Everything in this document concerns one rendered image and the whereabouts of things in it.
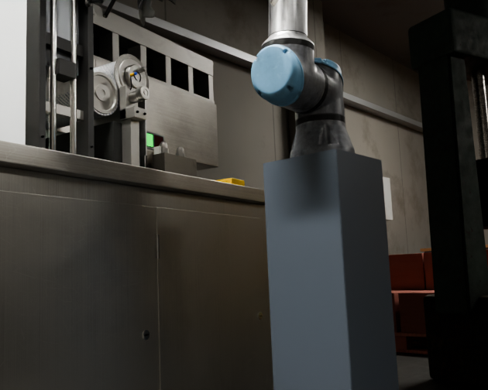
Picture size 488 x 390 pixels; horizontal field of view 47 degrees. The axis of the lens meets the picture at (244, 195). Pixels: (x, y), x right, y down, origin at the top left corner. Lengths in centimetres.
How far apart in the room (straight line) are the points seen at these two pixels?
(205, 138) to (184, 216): 117
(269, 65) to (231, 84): 337
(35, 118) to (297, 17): 62
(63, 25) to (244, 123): 321
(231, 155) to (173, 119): 202
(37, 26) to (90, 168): 39
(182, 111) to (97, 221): 132
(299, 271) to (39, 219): 54
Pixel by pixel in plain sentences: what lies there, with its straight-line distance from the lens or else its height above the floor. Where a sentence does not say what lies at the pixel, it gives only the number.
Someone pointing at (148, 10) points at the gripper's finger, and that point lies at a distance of 183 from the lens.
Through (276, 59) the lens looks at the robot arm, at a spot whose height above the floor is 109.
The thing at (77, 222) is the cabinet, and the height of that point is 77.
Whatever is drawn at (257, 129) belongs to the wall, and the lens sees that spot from 472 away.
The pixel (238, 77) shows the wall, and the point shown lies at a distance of 467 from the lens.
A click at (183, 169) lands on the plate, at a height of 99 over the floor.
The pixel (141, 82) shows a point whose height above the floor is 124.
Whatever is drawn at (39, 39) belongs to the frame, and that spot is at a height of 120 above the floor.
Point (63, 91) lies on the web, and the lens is 172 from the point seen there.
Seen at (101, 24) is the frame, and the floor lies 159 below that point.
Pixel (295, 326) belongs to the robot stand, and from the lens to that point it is 126.
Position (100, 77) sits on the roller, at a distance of 171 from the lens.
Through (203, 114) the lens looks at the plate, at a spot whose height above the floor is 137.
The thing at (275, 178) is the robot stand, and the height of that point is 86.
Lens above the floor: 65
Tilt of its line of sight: 8 degrees up
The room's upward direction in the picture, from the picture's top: 2 degrees counter-clockwise
